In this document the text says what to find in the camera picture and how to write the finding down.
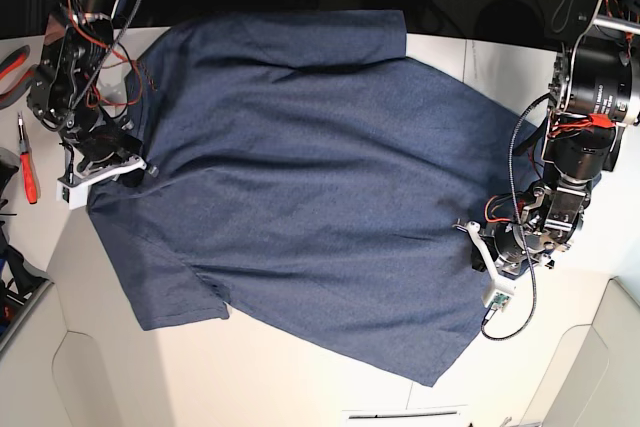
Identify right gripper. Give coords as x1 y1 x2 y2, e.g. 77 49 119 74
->
61 116 145 187

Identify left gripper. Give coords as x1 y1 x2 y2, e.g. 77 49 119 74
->
453 220 554 284

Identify blue-grey t-shirt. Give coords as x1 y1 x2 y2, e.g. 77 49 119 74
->
87 11 535 386

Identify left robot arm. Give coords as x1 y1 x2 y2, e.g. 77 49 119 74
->
470 0 639 289

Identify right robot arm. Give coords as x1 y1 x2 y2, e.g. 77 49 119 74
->
27 0 142 180

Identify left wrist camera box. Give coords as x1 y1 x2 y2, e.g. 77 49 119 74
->
482 280 516 311

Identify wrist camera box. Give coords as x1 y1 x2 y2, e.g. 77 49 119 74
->
56 177 91 210
482 280 516 311

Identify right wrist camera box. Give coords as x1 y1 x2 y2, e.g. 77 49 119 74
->
56 177 91 210

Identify orange-handled screwdriver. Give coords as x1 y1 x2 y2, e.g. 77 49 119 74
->
17 113 38 205

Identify red-handled pliers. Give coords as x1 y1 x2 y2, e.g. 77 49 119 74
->
0 45 37 110

